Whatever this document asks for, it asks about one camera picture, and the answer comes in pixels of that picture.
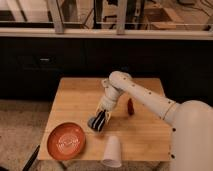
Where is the red chili pepper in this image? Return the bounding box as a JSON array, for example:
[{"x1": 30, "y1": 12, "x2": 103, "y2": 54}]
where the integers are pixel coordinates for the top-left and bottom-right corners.
[{"x1": 127, "y1": 98, "x2": 134, "y2": 116}]

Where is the orange patterned bowl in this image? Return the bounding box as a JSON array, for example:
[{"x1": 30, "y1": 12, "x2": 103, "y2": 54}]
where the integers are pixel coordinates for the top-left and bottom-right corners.
[{"x1": 47, "y1": 122, "x2": 86, "y2": 161}]

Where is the white and tan gripper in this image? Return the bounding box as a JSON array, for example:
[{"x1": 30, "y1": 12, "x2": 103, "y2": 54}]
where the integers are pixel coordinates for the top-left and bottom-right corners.
[{"x1": 92, "y1": 106, "x2": 112, "y2": 132}]

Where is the white paper cup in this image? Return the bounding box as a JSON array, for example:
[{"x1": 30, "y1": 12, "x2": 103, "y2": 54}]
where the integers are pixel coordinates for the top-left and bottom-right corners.
[{"x1": 102, "y1": 136, "x2": 122, "y2": 168}]

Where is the wooden table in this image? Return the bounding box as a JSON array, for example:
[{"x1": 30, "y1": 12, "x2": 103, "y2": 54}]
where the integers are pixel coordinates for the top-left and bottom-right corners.
[{"x1": 38, "y1": 78, "x2": 170, "y2": 161}]

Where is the black cabinet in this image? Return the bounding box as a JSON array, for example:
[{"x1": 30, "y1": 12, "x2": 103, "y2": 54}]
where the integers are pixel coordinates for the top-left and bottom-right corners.
[{"x1": 0, "y1": 37, "x2": 213, "y2": 106}]

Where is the blue eraser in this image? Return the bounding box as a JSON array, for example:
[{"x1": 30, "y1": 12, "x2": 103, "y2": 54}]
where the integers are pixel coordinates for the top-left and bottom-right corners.
[{"x1": 87, "y1": 117, "x2": 95, "y2": 129}]

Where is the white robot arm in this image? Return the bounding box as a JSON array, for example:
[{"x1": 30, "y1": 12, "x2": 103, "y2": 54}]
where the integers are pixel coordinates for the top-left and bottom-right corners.
[{"x1": 88, "y1": 71, "x2": 213, "y2": 171}]

